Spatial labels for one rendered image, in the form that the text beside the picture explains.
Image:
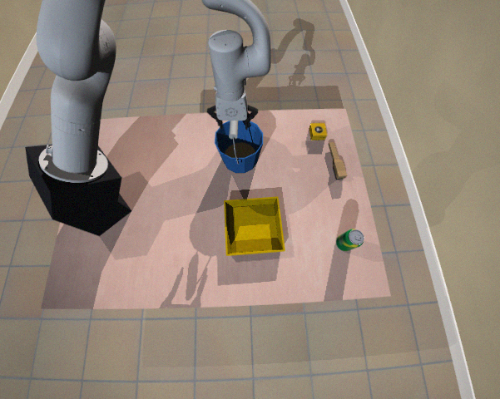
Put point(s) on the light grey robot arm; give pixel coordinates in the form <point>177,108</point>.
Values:
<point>68,33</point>

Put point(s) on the yellow square tray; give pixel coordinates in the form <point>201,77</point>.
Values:
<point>253,226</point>

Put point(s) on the blue bucket with grey wire handle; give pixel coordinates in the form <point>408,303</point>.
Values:
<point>241,147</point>

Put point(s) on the green drink can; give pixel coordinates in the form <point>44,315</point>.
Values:
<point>351,239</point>

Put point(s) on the tan wooden brush with black bristles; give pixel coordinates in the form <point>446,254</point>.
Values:
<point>338,165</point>

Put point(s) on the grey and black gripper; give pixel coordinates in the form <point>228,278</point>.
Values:
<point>236,110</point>

